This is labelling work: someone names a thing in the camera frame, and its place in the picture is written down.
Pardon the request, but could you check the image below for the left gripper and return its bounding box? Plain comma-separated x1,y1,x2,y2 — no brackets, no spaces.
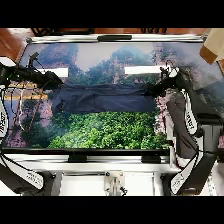
37,73,64,91

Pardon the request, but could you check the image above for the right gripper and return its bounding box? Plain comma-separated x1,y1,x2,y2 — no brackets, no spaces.
144,79,173,97

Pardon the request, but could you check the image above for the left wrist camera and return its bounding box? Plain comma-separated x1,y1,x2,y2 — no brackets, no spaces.
27,51,41,70

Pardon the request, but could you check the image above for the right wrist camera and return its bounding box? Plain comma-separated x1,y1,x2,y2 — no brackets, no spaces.
159,65,172,82

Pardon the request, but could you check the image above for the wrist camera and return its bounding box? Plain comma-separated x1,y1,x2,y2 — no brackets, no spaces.
27,51,41,70
159,65,172,82

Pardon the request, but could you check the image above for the cardboard box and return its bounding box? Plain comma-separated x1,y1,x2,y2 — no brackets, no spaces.
198,27,224,65

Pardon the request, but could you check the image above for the navy blue shirt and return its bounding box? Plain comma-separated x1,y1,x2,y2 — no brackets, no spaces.
50,82,158,115

